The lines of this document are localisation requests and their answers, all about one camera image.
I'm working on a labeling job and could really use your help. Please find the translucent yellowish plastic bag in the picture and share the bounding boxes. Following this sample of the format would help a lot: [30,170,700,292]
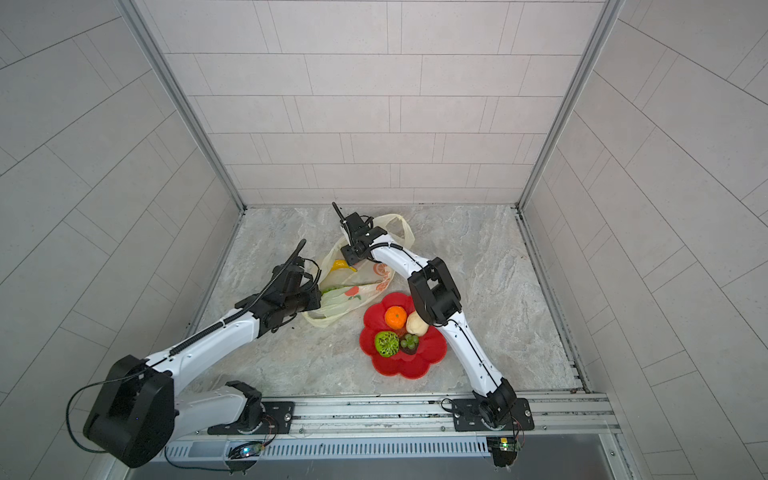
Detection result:
[301,230,410,328]

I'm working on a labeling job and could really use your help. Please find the orange toy fruit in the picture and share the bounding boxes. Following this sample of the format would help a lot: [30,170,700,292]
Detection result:
[384,305,408,331]

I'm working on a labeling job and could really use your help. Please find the green toy apple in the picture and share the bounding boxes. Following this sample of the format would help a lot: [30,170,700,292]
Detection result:
[374,331,400,358]

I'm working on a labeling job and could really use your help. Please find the green purple toy grapes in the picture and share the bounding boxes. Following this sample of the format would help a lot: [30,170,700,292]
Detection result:
[399,333,420,355]

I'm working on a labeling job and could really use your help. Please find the red flower-shaped plate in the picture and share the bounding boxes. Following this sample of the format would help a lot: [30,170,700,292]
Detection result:
[359,293,447,380]

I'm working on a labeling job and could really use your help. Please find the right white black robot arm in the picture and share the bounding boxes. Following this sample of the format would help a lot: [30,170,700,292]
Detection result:
[333,205,523,430]

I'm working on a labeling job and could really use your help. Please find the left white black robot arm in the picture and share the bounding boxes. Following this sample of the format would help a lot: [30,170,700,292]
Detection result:
[82,242,321,468]

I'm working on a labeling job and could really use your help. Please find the yellow toy banana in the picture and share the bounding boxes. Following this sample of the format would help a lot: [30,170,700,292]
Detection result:
[330,259,357,272]

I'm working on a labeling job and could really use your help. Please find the pale beige toy fruit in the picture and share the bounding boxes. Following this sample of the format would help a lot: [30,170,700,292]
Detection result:
[406,311,429,338]

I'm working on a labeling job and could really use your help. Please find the left small circuit board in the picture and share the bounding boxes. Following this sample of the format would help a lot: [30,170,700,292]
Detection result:
[227,441,265,461]

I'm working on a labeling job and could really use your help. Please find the small circuit board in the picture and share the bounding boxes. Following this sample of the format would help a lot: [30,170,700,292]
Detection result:
[486,437,522,468]
[227,441,265,461]

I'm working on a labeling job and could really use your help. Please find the right small circuit board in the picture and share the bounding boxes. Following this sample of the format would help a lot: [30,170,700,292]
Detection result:
[486,437,522,468]

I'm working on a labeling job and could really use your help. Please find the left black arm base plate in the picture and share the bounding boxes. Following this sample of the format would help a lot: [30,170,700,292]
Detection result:
[206,401,295,436]

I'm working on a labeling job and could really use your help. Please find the aluminium mounting rail frame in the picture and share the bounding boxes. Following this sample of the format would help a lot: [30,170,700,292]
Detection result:
[151,393,621,470]

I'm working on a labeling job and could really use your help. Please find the left aluminium corner post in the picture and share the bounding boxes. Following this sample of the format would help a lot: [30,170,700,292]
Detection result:
[115,0,247,215]

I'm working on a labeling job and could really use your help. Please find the aluminium corner post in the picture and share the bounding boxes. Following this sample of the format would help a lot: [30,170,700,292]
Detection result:
[517,0,624,212]
[115,0,247,215]

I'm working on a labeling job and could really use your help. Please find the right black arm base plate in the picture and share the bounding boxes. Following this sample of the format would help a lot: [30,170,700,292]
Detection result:
[440,397,535,432]

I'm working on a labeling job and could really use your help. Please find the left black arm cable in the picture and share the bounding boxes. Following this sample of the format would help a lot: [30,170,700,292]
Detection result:
[64,365,241,474]

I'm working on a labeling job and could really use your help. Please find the right aluminium corner post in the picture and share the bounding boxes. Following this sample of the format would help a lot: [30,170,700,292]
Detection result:
[517,0,624,212]

